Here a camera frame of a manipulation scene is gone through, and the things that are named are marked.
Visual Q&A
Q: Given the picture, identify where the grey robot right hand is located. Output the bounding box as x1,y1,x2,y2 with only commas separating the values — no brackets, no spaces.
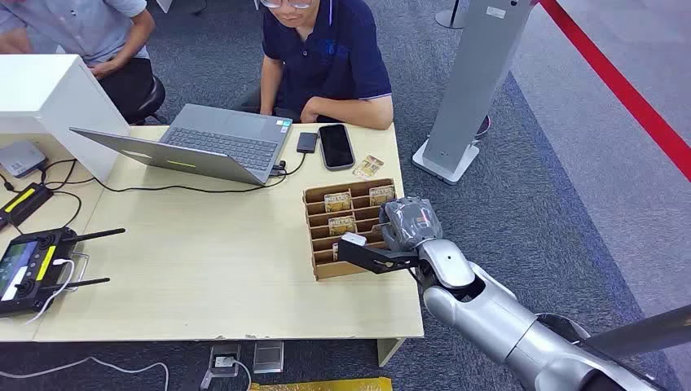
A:
380,196,444,253

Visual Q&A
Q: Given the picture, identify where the person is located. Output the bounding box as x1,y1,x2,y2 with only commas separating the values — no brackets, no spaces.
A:
237,0,394,131
0,0,166,125

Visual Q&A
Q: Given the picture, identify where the cardboard card holder rack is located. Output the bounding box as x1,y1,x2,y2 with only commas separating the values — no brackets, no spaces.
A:
301,178,398,282

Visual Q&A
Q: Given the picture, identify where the black smartphone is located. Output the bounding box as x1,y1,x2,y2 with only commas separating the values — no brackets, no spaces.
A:
318,123,356,173

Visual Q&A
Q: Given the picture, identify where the black stool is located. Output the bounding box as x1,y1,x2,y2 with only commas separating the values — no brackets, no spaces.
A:
128,74,168,126

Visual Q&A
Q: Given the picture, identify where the white cabinet box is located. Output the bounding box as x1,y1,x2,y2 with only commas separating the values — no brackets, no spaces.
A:
0,54,131,184

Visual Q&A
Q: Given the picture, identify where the grey open laptop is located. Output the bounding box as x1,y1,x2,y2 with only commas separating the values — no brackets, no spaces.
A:
69,103,294,188

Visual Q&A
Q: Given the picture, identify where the grey router box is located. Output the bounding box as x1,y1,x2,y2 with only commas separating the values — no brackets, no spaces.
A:
0,140,49,180

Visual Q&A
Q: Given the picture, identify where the beige table leg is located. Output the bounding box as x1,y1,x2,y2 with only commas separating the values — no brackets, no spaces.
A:
376,337,407,368

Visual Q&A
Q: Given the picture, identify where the black device yellow stripe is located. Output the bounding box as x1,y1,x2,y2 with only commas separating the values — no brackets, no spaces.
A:
0,182,55,228

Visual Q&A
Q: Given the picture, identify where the grey standing kiosk panel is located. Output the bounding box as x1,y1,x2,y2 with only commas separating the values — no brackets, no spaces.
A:
411,0,536,187

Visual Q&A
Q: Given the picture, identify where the round stanchion base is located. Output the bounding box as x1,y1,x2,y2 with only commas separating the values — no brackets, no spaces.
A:
434,0,469,30

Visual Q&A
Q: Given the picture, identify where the metal floor plate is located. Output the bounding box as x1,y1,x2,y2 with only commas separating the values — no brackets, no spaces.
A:
252,340,285,375

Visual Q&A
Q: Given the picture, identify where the black remote controller with antennas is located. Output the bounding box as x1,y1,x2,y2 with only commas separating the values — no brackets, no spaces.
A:
0,226,127,318

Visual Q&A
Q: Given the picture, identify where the floor power socket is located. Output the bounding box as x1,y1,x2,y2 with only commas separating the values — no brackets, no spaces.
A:
200,343,243,391

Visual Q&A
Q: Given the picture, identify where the red barrier belt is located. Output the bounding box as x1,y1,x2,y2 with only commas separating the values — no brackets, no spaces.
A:
539,0,691,183

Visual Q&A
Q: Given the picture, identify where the dark grey bar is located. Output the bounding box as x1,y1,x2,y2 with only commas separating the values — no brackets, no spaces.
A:
582,304,691,358

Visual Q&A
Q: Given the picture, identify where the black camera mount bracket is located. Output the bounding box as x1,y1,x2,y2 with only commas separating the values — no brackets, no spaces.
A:
337,239,420,275

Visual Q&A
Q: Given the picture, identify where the short black laptop cable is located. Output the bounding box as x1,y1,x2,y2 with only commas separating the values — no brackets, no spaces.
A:
270,152,308,180

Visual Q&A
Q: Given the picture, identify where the long black cable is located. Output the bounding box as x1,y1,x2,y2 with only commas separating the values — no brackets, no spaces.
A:
42,157,288,195

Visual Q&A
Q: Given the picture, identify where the thin black cable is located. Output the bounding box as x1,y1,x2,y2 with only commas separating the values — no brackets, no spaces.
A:
51,190,83,230

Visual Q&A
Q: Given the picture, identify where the white charging cable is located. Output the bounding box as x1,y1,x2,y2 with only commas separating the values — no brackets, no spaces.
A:
24,258,77,326

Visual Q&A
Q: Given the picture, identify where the white floor cable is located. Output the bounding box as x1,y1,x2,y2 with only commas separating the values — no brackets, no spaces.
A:
0,355,170,391

